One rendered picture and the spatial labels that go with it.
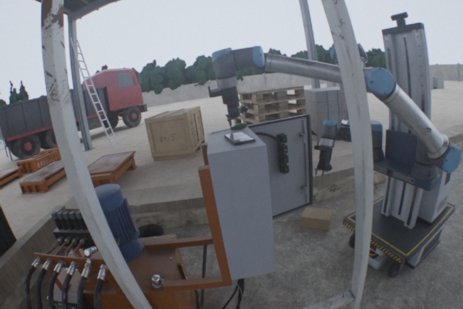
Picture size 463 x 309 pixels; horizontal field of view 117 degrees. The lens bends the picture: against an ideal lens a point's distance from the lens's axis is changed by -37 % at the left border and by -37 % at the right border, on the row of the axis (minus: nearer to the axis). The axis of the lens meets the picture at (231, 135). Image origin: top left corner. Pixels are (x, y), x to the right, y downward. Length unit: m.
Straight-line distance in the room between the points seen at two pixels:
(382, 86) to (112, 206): 1.39
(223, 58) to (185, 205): 1.92
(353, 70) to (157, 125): 3.61
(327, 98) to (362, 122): 3.28
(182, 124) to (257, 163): 3.16
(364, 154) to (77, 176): 0.93
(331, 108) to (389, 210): 2.46
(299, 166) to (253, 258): 0.65
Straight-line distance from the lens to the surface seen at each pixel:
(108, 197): 1.24
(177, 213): 2.61
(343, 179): 2.93
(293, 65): 1.07
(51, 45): 0.73
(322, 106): 4.00
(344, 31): 0.73
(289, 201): 1.44
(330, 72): 1.10
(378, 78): 1.02
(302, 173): 1.42
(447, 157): 1.30
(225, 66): 0.95
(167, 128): 3.97
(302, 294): 1.81
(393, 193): 2.00
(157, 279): 1.17
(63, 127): 0.71
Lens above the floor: 1.45
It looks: 12 degrees down
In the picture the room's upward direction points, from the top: 8 degrees counter-clockwise
